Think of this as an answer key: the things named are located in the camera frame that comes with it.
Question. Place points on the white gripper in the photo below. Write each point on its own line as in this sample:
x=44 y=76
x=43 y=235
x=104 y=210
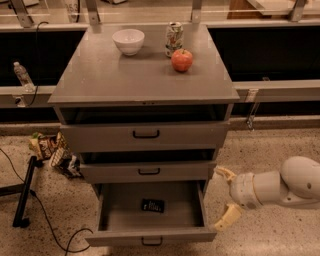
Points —
x=242 y=190

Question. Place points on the black rxbar chocolate bar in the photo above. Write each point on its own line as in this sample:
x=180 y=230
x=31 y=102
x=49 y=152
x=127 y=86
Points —
x=152 y=205

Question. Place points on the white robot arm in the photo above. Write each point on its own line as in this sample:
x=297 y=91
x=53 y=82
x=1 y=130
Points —
x=296 y=185

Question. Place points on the grey top drawer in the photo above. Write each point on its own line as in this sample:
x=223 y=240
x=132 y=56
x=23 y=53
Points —
x=145 y=136

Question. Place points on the grey drawer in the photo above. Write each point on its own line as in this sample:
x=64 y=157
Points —
x=122 y=222
x=147 y=172
x=145 y=136

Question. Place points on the grey middle drawer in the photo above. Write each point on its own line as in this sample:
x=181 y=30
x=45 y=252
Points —
x=147 y=172

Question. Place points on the grey bottom drawer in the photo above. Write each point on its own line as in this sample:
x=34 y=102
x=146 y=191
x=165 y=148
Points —
x=122 y=222

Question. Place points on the grey drawer cabinet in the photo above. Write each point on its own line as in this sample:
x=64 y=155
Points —
x=102 y=86

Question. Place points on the metal railing beam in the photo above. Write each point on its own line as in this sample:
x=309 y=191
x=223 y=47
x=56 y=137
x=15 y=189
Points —
x=248 y=91

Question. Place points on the red apple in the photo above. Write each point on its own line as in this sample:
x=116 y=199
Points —
x=181 y=60

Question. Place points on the dark snack packet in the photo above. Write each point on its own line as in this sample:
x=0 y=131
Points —
x=71 y=167

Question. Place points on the patterned drink can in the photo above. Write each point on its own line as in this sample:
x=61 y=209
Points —
x=174 y=38

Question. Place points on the checkered snack bag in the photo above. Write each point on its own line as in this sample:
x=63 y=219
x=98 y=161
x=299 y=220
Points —
x=61 y=151

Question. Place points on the white bowl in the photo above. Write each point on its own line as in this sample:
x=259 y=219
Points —
x=129 y=41

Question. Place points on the black stand leg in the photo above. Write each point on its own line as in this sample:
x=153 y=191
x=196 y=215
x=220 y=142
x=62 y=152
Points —
x=23 y=189

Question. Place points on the clear plastic water bottle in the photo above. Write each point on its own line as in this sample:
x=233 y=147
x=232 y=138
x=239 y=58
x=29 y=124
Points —
x=24 y=78

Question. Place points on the clear hanging bracket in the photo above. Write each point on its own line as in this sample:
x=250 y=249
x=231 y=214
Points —
x=250 y=118

